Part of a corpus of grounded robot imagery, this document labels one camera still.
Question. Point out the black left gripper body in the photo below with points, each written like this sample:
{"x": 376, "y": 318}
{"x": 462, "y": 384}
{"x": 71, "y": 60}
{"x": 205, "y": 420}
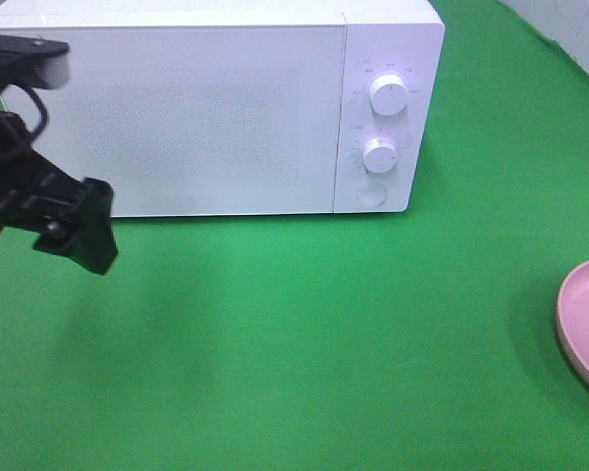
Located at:
{"x": 21, "y": 173}

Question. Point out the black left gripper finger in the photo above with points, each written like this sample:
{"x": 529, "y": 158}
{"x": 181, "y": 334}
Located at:
{"x": 79, "y": 226}

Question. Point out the white microwave door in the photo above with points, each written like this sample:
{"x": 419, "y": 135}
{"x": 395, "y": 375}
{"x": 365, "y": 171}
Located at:
{"x": 200, "y": 120}

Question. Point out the round white door button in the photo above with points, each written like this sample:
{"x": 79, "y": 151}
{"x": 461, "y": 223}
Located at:
{"x": 372, "y": 195}

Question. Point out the white dial knob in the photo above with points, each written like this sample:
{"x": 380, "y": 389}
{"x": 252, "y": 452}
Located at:
{"x": 388, "y": 94}
{"x": 380, "y": 155}

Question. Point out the pink round plate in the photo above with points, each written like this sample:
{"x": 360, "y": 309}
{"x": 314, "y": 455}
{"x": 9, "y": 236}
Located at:
{"x": 572, "y": 319}

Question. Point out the white microwave oven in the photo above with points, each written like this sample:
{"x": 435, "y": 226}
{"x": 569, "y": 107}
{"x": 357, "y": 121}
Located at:
{"x": 381, "y": 36}

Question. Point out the green table cloth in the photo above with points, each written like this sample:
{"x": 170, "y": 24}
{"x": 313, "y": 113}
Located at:
{"x": 416, "y": 341}

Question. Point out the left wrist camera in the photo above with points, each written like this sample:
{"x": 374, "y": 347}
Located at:
{"x": 35, "y": 62}

